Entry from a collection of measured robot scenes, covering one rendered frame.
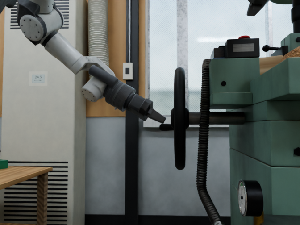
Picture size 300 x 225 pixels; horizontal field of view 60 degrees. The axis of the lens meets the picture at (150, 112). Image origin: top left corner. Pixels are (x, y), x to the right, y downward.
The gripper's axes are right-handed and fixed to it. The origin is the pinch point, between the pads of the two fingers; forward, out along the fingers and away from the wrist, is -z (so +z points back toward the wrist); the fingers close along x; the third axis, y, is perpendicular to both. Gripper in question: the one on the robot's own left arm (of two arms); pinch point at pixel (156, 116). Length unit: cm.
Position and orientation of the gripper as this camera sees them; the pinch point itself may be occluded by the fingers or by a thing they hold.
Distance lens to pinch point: 87.0
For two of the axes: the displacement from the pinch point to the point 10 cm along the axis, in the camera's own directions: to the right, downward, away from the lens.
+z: -8.6, -5.0, 1.3
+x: -0.1, -2.3, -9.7
